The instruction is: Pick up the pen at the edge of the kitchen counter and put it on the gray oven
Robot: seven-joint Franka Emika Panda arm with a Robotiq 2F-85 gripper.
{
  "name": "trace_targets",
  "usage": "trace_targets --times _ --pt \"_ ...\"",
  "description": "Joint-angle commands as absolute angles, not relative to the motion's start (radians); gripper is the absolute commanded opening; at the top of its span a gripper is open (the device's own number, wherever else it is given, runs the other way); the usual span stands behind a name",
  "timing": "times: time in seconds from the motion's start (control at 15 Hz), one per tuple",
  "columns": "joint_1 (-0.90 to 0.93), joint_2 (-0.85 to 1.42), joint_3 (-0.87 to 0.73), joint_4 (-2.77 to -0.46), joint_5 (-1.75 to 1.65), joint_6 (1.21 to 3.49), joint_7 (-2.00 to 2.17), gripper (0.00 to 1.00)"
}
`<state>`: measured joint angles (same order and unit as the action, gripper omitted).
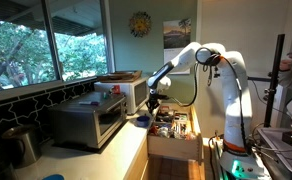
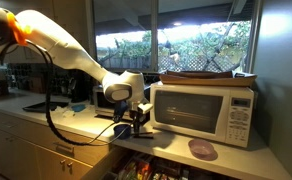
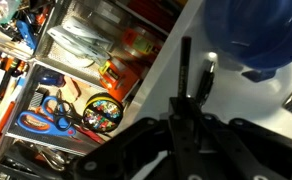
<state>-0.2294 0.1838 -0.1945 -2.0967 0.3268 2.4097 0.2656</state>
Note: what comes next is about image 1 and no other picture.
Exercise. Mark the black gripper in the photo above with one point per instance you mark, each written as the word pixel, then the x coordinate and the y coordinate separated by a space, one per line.
pixel 156 99

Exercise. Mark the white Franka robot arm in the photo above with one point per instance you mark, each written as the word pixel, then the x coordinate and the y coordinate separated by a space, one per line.
pixel 232 100

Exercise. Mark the white microwave oven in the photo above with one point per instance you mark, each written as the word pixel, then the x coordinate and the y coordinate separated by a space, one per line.
pixel 126 93

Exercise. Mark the gray toaster oven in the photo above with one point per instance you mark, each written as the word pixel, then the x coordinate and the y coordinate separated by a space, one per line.
pixel 89 121

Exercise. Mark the blue cup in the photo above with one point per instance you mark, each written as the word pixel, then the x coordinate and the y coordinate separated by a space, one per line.
pixel 143 121

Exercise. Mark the open wooden drawer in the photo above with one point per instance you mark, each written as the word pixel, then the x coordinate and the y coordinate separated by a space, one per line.
pixel 174 140

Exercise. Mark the red mug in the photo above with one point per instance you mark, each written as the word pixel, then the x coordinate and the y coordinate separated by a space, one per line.
pixel 115 89

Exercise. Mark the wooden serving tray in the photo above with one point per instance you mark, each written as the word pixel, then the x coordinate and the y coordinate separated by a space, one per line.
pixel 119 76

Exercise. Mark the green Sharpie marker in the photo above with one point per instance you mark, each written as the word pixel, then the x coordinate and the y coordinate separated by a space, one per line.
pixel 104 95

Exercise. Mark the wooden base cabinet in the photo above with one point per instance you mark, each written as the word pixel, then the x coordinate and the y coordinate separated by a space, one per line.
pixel 136 163

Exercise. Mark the purple Sharpie marker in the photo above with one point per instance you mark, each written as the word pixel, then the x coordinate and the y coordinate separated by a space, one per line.
pixel 89 103

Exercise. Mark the round blue object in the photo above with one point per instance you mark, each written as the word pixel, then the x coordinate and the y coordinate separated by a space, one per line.
pixel 53 177

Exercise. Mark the grey side table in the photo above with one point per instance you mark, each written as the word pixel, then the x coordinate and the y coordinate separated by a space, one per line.
pixel 282 150

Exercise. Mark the stainless steel pot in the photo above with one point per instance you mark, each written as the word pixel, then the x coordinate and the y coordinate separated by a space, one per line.
pixel 21 145

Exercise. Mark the wall calendar with landscape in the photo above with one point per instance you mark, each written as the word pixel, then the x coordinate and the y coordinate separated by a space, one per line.
pixel 176 40

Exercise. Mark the sun shaped wall decoration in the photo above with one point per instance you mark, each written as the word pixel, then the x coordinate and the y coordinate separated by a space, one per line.
pixel 140 24

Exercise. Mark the black camera stand pole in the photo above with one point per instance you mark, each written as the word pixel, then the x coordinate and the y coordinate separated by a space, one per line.
pixel 273 80

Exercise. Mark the window with white frame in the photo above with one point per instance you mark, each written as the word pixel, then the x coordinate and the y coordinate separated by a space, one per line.
pixel 36 46

